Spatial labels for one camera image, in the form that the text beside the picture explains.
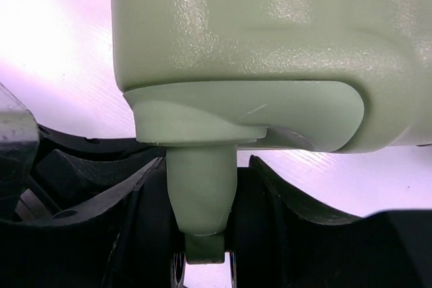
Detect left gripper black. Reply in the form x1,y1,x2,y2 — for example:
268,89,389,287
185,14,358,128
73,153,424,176
1,86,162,221

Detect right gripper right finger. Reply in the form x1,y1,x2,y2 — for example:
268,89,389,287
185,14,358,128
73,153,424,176
232,156,431,287

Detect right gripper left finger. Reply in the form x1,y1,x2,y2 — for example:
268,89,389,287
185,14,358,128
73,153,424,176
1,158,176,287

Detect green hard-shell suitcase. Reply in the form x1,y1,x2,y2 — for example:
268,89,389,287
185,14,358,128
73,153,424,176
110,0,432,288

